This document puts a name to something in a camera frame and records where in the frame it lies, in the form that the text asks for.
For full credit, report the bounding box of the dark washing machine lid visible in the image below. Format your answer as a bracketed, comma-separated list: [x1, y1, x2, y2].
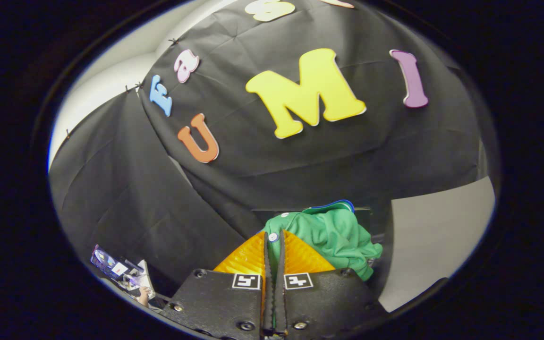
[252, 207, 373, 237]

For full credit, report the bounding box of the black backdrop cloth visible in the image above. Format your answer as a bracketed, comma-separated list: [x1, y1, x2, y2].
[48, 0, 490, 296]

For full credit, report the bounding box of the green polo shirt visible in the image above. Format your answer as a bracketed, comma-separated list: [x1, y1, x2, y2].
[260, 200, 384, 281]

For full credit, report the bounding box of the row of small cloth clips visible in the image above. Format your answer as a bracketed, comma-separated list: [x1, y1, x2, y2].
[64, 37, 180, 140]

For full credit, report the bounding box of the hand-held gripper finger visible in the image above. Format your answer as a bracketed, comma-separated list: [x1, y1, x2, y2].
[161, 230, 273, 340]
[274, 230, 389, 340]

